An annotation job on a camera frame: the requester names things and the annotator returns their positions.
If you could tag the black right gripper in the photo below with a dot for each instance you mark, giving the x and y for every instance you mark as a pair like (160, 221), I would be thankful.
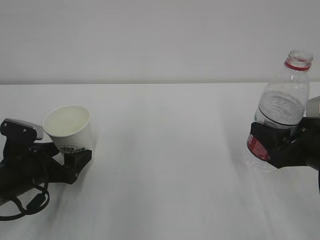
(290, 147)

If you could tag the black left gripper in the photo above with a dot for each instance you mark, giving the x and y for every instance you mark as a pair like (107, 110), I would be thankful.
(20, 174)

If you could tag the white paper cup green logo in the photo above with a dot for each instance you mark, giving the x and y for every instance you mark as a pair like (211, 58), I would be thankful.
(69, 129)

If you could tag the clear water bottle red label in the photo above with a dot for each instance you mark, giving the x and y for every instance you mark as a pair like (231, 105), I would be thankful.
(282, 104)

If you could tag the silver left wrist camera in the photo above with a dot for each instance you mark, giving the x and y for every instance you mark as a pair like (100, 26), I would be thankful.
(21, 132)

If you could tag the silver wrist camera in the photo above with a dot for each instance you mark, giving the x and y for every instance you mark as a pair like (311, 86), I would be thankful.
(313, 108)
(21, 132)

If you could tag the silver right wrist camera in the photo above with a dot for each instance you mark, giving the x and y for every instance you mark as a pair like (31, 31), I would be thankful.
(313, 108)

